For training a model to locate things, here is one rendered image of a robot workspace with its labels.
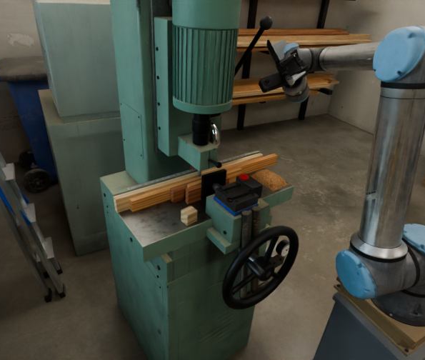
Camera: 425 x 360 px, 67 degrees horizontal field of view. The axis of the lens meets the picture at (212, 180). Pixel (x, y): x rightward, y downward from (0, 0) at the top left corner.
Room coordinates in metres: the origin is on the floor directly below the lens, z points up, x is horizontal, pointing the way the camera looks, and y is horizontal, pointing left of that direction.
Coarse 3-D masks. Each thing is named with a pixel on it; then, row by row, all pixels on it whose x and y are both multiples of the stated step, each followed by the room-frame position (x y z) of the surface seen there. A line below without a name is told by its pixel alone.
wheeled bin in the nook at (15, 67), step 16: (0, 64) 2.33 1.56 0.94; (16, 64) 2.26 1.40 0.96; (32, 64) 2.29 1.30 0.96; (0, 80) 2.12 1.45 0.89; (16, 80) 2.09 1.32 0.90; (32, 80) 2.15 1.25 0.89; (16, 96) 2.12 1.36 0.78; (32, 96) 2.17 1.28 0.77; (32, 112) 2.16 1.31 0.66; (32, 128) 2.16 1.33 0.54; (32, 144) 2.15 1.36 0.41; (48, 144) 2.21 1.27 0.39; (32, 160) 2.40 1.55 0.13; (48, 160) 2.20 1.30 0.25; (32, 176) 2.11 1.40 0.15; (48, 176) 2.16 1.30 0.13
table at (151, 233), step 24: (264, 168) 1.12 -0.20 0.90; (264, 192) 0.94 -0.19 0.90; (288, 192) 0.98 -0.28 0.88; (120, 216) 0.76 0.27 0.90; (144, 216) 0.76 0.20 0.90; (168, 216) 0.77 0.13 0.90; (144, 240) 0.66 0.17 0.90; (168, 240) 0.68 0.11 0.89; (192, 240) 0.73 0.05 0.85; (216, 240) 0.72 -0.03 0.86; (240, 240) 0.72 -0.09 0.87
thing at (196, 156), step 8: (184, 136) 0.99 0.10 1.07; (192, 136) 0.99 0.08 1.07; (184, 144) 0.95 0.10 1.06; (192, 144) 0.93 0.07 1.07; (208, 144) 0.94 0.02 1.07; (184, 152) 0.95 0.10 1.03; (192, 152) 0.92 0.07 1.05; (200, 152) 0.88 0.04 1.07; (208, 152) 0.90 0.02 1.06; (216, 152) 0.92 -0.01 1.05; (192, 160) 0.91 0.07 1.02; (200, 160) 0.88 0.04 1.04; (216, 160) 0.92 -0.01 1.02; (200, 168) 0.88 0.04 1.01; (208, 168) 0.90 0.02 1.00
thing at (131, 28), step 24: (120, 0) 1.11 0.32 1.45; (144, 0) 1.03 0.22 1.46; (120, 24) 1.13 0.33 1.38; (144, 24) 1.03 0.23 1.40; (120, 48) 1.14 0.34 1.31; (144, 48) 1.03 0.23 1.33; (120, 72) 1.16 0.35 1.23; (144, 72) 1.02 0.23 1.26; (120, 96) 1.17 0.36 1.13; (144, 96) 1.02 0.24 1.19; (144, 120) 1.02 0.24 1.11; (144, 144) 1.02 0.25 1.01; (144, 168) 1.03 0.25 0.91; (168, 168) 1.07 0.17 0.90
